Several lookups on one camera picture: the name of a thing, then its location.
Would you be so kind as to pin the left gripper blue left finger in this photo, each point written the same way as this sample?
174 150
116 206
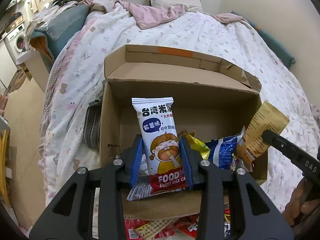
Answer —
136 153

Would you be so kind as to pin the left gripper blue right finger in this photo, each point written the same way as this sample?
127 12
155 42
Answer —
185 151

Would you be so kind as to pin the grey blue striped snack bag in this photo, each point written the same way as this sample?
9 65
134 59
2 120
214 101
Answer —
142 188

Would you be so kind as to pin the white rice cake packet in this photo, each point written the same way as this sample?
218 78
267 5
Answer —
161 143

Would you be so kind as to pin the yellow snack bag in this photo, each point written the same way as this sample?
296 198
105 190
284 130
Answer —
196 144

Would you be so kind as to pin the large red snack bag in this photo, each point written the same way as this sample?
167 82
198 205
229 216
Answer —
188 225

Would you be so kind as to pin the blue white snack bag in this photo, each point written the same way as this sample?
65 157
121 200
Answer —
222 151

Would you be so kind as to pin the red snack pouch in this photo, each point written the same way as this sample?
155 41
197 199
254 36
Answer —
132 224

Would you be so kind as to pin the checkered wafer packet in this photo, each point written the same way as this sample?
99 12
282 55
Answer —
149 230

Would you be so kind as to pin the colourful duck snack bag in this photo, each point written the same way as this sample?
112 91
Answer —
227 223

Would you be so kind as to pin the right hand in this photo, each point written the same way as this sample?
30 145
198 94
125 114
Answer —
295 206

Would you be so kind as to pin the open brown cardboard box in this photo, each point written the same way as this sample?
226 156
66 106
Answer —
213 97

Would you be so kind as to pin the dark striped garment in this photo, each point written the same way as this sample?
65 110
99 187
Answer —
91 130

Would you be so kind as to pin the teal bed bolster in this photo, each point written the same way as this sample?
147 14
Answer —
267 43

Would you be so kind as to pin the white patterned duvet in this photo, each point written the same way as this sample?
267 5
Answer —
77 78

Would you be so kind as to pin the pink blanket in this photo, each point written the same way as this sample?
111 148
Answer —
145 16

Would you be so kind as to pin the grey pillow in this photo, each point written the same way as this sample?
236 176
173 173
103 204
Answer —
192 5

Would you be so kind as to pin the white washing machine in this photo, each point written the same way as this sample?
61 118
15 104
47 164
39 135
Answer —
14 41

